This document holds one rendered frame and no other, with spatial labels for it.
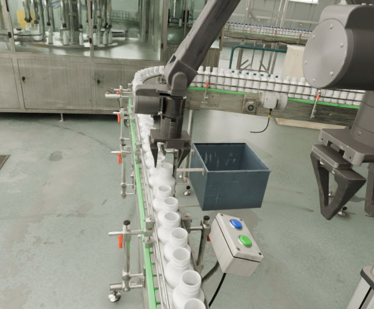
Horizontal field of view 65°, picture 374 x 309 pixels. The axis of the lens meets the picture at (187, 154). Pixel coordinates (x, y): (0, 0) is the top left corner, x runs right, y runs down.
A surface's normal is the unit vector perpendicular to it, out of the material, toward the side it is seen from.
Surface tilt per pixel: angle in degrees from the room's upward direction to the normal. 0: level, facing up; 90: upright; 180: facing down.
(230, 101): 90
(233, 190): 90
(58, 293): 0
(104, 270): 0
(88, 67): 90
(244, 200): 90
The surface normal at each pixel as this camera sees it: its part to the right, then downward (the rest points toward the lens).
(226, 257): -0.88, -0.29
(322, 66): -0.97, 0.00
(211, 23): 0.14, 0.46
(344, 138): 0.10, -0.89
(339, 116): -0.10, 0.46
